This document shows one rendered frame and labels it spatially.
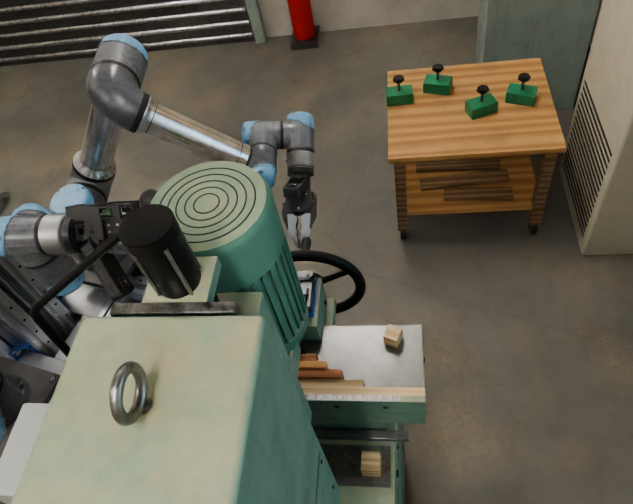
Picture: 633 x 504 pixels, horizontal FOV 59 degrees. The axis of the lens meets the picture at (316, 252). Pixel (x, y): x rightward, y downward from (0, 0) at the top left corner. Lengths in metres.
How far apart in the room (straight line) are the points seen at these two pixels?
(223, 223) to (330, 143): 2.40
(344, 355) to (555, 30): 2.13
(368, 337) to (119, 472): 0.80
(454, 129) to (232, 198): 1.64
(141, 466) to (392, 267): 2.02
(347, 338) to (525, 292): 1.30
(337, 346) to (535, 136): 1.31
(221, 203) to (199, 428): 0.31
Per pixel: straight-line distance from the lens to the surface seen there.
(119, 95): 1.34
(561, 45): 3.06
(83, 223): 1.05
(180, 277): 0.62
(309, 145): 1.50
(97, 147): 1.61
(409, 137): 2.28
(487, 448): 2.15
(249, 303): 0.75
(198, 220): 0.74
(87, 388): 0.64
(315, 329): 1.26
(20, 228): 1.10
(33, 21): 4.55
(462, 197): 2.49
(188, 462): 0.56
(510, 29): 2.97
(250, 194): 0.75
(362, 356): 1.26
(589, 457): 2.20
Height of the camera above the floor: 2.02
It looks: 51 degrees down
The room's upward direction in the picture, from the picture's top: 14 degrees counter-clockwise
